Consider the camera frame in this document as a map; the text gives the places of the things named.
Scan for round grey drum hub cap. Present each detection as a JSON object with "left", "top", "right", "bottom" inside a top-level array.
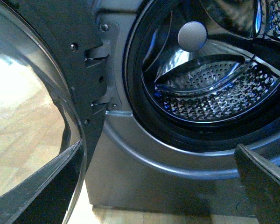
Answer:
[{"left": 177, "top": 21, "right": 208, "bottom": 52}]

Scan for grey front-load washing machine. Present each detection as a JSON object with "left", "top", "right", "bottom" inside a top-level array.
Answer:
[{"left": 85, "top": 0, "right": 280, "bottom": 216}]

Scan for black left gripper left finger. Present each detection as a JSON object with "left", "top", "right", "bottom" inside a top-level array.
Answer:
[{"left": 0, "top": 142, "right": 82, "bottom": 224}]

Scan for stainless steel perforated drum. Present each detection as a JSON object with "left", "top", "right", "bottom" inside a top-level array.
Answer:
[{"left": 142, "top": 0, "right": 280, "bottom": 124}]

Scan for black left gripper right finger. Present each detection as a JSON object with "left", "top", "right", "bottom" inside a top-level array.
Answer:
[{"left": 234, "top": 144, "right": 280, "bottom": 224}]

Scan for washing machine round door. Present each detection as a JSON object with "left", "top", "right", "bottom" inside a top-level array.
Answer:
[{"left": 0, "top": 0, "right": 107, "bottom": 224}]

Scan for black rubber door gasket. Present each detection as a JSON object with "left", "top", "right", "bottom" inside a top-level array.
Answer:
[{"left": 125, "top": 0, "right": 280, "bottom": 146}]

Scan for grey metal door hinge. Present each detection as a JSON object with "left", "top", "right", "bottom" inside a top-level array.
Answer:
[{"left": 84, "top": 22, "right": 121, "bottom": 111}]

